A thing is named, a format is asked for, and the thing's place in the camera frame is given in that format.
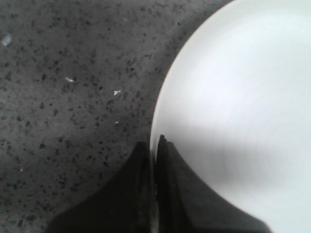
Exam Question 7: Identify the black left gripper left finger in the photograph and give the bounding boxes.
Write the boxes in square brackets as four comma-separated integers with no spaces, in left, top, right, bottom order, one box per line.
[45,142,151,233]

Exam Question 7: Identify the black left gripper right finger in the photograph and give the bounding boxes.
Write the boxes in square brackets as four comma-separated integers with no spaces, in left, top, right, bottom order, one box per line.
[155,135,270,233]

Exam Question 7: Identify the white round plate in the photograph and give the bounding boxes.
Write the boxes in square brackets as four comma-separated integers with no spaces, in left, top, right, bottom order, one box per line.
[150,0,311,233]

